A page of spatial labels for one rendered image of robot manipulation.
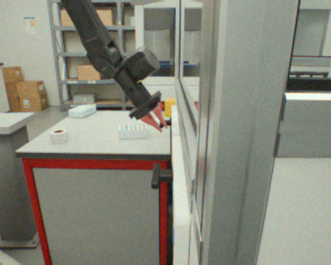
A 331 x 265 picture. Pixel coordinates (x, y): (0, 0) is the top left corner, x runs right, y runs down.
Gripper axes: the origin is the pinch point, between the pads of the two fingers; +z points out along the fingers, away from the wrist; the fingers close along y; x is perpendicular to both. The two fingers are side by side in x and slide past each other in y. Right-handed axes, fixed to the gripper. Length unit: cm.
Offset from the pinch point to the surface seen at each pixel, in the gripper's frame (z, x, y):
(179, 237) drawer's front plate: 0.5, -43.1, 2.5
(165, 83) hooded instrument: 0, 83, 1
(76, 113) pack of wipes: -18, 59, -46
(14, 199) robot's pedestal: -1, 46, -104
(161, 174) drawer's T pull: -1.3, -29.3, 0.9
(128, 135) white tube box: 1.7, 27.0, -19.3
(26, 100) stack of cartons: -96, 376, -262
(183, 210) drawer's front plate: -1.1, -41.2, 4.3
